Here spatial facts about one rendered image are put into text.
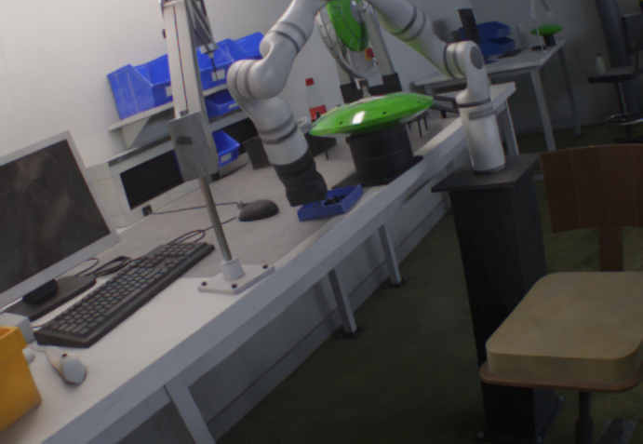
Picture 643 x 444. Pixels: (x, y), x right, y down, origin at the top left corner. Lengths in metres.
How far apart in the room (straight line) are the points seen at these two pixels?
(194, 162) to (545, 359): 0.71
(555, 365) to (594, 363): 0.09
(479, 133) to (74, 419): 1.15
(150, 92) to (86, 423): 1.33
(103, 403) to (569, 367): 0.79
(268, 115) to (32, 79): 0.99
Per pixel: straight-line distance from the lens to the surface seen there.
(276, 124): 1.09
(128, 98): 1.98
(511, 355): 1.15
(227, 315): 0.92
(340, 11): 2.15
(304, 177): 1.16
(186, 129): 0.96
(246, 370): 2.43
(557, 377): 1.13
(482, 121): 1.49
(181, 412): 0.92
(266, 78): 1.03
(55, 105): 1.90
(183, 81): 1.06
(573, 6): 5.95
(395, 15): 1.30
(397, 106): 1.38
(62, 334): 1.00
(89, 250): 1.35
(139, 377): 0.80
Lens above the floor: 1.22
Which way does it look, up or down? 12 degrees down
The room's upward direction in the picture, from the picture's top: 16 degrees counter-clockwise
